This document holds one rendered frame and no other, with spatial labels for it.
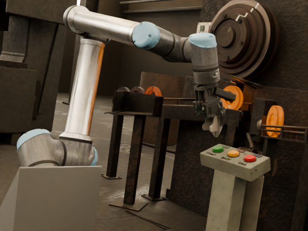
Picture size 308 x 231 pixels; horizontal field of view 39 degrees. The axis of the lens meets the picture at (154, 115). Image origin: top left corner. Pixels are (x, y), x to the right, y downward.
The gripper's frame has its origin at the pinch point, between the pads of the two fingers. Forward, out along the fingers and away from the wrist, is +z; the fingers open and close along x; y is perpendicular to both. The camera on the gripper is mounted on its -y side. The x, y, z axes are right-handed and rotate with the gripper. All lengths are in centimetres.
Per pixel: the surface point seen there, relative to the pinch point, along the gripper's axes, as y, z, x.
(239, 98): -74, 14, -53
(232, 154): 1.8, 6.1, 8.1
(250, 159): 1.5, 6.1, 16.0
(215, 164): 5.8, 9.7, 3.3
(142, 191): -49, 87, -131
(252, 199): -6.4, 27.6, 8.5
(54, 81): -100, 36, -352
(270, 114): -58, 14, -20
